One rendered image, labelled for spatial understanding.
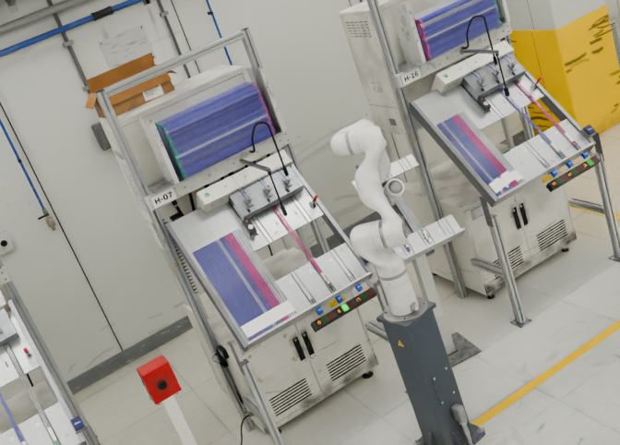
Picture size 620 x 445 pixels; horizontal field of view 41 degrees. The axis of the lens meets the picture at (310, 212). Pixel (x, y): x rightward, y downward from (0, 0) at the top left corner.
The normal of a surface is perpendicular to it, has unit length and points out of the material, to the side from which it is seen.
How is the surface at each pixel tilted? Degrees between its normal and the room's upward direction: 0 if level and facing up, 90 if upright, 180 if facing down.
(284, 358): 90
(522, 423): 0
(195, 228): 45
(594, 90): 90
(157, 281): 90
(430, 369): 90
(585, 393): 0
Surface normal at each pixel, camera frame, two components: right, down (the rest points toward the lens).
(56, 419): 0.11, -0.47
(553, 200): 0.45, 0.18
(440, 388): 0.62, 0.09
